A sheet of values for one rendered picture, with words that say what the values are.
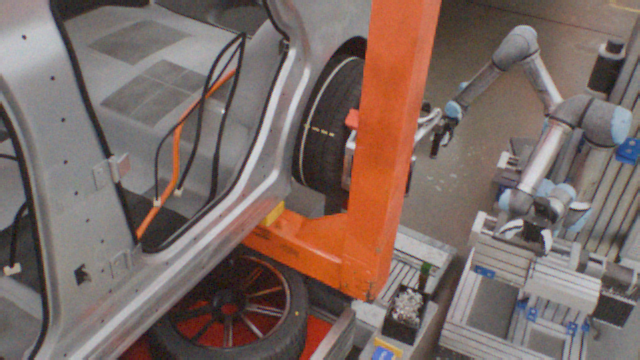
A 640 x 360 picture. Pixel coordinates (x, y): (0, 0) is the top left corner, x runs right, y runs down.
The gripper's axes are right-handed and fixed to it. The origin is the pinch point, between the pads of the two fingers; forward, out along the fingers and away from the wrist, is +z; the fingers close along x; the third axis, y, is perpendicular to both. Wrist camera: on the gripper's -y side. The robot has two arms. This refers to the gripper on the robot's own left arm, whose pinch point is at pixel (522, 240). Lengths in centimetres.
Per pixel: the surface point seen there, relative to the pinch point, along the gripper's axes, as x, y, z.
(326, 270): 78, 53, 0
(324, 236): 80, 37, -1
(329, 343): 66, 76, 15
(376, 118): 55, -25, -2
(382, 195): 53, 6, -3
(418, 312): 41, 66, -12
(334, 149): 95, 16, -29
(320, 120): 104, 5, -32
